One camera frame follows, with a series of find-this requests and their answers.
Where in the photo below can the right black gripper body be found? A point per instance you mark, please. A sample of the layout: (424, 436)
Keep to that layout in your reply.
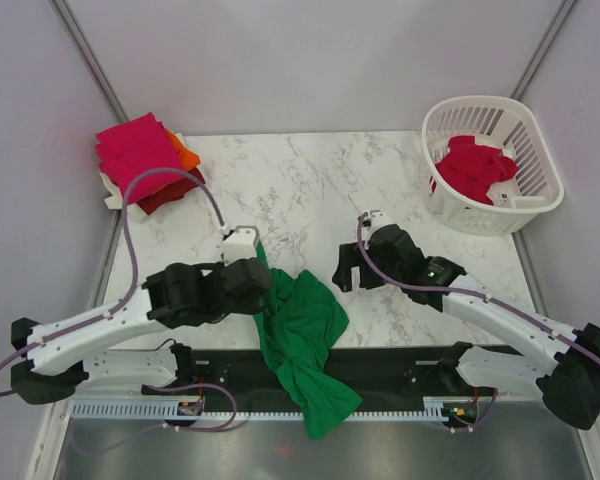
(349, 260)

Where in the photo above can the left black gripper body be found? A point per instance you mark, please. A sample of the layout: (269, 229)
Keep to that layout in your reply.
(243, 310)

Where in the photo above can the green t shirt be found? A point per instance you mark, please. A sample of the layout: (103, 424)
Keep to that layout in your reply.
(300, 323)

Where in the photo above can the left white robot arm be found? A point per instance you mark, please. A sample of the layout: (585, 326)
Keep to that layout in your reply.
(82, 353)

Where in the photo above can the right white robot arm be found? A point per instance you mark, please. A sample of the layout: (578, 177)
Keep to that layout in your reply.
(553, 362)

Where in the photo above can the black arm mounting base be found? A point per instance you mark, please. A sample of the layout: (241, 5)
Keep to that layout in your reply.
(354, 380)

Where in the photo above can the red t shirt in basket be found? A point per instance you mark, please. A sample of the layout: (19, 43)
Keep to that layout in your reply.
(472, 169)

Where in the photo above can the folded dark red t shirt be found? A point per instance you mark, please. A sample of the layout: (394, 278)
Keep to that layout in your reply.
(166, 194)

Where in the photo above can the folded orange t shirt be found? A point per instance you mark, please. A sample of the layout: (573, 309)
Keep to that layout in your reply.
(188, 159)

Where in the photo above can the white plastic laundry basket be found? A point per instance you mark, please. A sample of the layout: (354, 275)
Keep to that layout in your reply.
(501, 123)

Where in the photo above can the folded pink t shirt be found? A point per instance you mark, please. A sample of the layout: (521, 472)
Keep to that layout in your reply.
(128, 150)

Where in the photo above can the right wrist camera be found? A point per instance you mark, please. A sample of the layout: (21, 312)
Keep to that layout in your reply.
(375, 219)

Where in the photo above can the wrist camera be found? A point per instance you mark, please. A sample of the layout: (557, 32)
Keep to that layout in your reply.
(239, 243)
(375, 219)

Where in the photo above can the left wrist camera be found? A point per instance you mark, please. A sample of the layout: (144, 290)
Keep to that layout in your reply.
(239, 243)

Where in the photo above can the white slotted cable duct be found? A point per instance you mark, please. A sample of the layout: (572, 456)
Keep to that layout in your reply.
(175, 409)

